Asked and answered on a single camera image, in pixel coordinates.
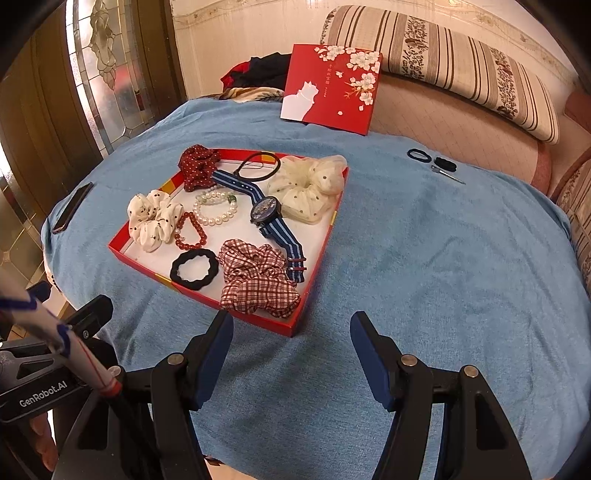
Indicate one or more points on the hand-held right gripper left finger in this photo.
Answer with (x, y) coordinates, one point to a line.
(214, 355)

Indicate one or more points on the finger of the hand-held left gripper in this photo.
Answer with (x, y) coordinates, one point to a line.
(90, 316)
(39, 291)

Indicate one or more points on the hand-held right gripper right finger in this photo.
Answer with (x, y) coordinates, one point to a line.
(369, 355)

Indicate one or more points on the red tray box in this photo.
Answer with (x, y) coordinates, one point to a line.
(316, 240)

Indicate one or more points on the person's left hand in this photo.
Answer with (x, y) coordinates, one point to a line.
(41, 429)

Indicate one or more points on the red plaid scrunchie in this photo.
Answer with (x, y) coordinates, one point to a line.
(258, 281)

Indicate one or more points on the black smartphone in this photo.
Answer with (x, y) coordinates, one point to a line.
(71, 207)

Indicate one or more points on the white black-dotted scrunchie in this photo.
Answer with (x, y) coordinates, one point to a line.
(152, 221)

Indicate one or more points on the wooden door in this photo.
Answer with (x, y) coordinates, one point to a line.
(41, 115)

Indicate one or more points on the cream sheer scrunchie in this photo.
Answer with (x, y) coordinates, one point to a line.
(304, 189)

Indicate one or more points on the red dotted scrunchie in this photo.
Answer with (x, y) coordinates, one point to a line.
(198, 166)

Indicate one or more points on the metal hair clip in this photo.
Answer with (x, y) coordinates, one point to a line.
(445, 173)

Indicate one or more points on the pink quilted sofa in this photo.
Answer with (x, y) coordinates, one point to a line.
(438, 120)

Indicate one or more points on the striped floral cushion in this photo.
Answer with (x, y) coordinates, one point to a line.
(577, 212)
(443, 60)

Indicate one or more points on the red floral box lid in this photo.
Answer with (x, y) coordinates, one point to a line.
(332, 87)

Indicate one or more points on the dark clothes pile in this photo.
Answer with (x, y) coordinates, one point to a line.
(263, 74)

